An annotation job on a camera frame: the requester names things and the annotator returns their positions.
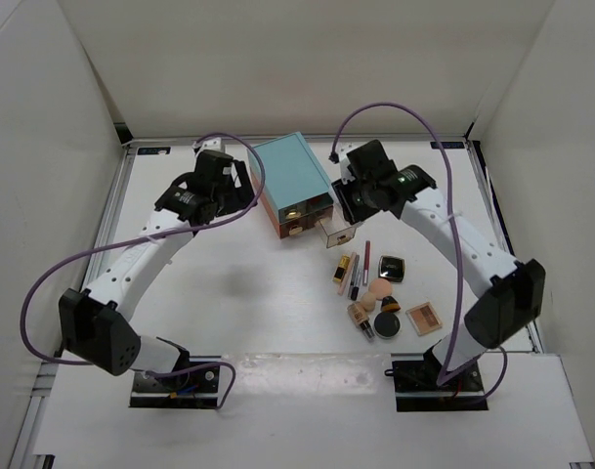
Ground beige foundation bottle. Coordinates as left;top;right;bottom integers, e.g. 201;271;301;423
347;302;374;342

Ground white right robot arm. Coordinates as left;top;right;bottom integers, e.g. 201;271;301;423
332;140;546;391

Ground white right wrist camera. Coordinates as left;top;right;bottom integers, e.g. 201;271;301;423
328;143;355;180

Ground pink makeup pencil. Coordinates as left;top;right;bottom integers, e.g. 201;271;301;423
337;252;357;296

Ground black orange kabuki brush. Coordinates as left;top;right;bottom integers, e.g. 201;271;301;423
380;296;401;314

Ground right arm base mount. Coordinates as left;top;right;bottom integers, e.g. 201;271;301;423
384;360;489;412

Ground black round jar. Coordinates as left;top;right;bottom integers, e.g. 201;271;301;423
373;312;402;340

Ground black square compact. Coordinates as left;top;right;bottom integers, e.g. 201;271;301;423
378;255;405;283

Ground teal and orange drawer box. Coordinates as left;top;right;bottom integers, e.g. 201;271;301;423
248;132;333;238

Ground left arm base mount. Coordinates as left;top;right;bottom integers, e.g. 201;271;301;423
129;358;221;409

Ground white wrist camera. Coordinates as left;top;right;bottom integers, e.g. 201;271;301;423
192;137;225;154
328;143;355;180

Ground silver black eyeliner pen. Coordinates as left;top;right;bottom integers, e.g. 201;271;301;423
348;255;363;301

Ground peach makeup sponge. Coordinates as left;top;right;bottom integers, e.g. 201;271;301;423
359;278;393;313

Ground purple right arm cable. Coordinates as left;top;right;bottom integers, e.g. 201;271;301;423
328;101;509;405

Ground red lip gloss stick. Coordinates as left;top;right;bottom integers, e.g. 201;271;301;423
362;240;371;273

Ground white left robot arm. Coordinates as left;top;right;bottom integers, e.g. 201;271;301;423
59;149;255;391

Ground gold black lipstick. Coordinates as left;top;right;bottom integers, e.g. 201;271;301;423
332;255;352;284

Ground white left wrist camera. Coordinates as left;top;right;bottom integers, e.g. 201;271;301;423
192;137;225;154

